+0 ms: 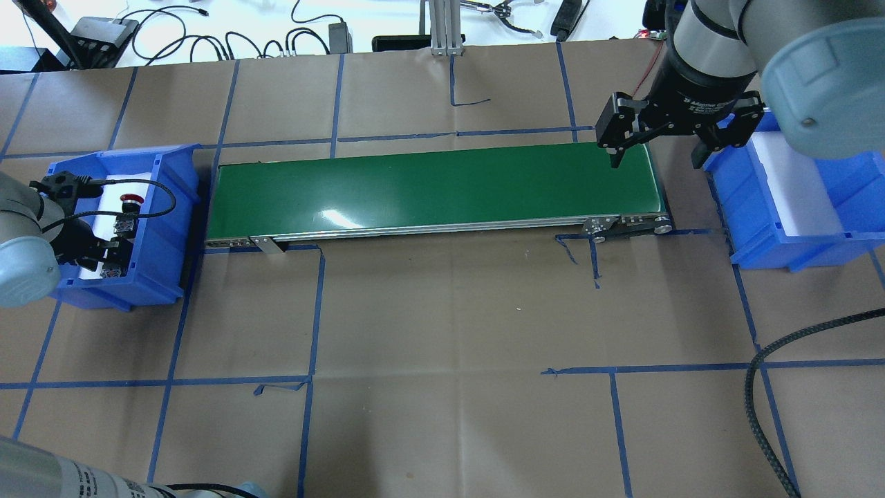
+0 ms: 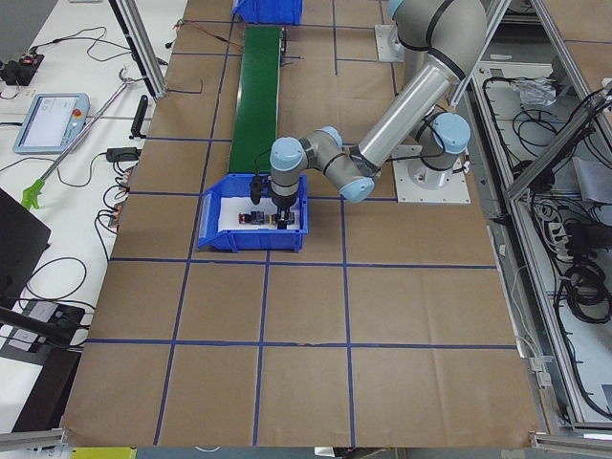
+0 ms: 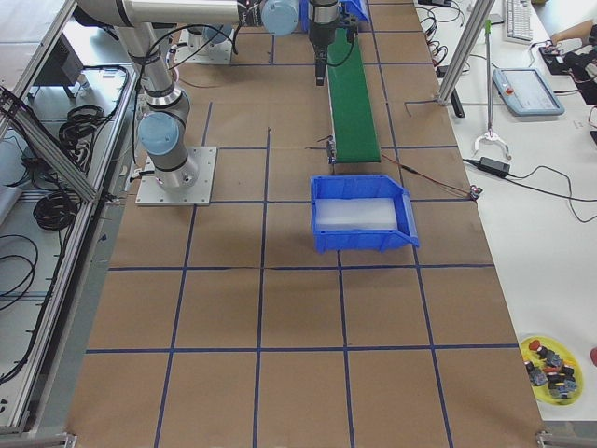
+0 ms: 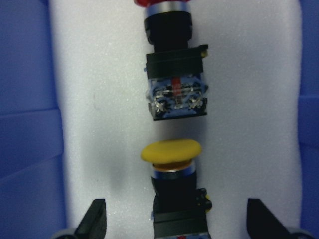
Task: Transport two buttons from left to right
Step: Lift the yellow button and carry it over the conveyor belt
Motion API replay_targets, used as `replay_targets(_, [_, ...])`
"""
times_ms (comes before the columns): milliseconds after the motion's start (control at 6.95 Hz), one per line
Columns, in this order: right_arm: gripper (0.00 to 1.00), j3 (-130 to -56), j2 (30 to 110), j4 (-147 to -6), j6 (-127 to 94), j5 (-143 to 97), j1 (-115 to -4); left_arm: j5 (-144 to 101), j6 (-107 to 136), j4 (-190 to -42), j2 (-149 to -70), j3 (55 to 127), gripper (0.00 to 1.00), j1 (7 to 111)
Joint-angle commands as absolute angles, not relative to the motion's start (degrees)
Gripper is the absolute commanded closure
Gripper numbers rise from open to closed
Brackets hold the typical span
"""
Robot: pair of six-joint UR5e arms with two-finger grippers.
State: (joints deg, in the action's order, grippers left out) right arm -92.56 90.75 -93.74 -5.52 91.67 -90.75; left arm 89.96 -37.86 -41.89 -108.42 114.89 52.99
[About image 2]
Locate blue bin, right side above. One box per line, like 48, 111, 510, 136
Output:
231, 0, 303, 25

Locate black wrist camera, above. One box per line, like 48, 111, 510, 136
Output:
250, 174, 266, 206

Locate white foam pad, left bin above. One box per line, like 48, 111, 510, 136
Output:
218, 197, 279, 230

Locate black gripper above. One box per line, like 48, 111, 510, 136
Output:
272, 192, 293, 230

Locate green conveyor belt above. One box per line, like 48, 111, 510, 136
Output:
229, 26, 282, 173

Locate red push button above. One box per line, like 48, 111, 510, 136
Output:
238, 210, 266, 226

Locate red and black wires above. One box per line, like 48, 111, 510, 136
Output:
174, 18, 246, 49

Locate green handled reacher grabber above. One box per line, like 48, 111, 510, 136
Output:
21, 67, 140, 209

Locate black power adapter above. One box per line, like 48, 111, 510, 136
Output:
105, 147, 142, 163

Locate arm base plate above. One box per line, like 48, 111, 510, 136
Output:
374, 25, 404, 63
391, 145, 471, 205

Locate aluminium frame post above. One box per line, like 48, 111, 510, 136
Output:
109, 0, 166, 100

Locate blue bin, left side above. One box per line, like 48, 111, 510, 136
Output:
197, 174, 309, 252

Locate blue bin, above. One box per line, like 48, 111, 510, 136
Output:
231, 0, 303, 25
197, 174, 309, 252

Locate teach pendant tablet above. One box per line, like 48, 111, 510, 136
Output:
12, 93, 90, 154

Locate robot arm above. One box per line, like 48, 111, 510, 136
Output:
269, 0, 488, 228

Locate black handheld device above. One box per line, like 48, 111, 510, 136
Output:
129, 95, 149, 140

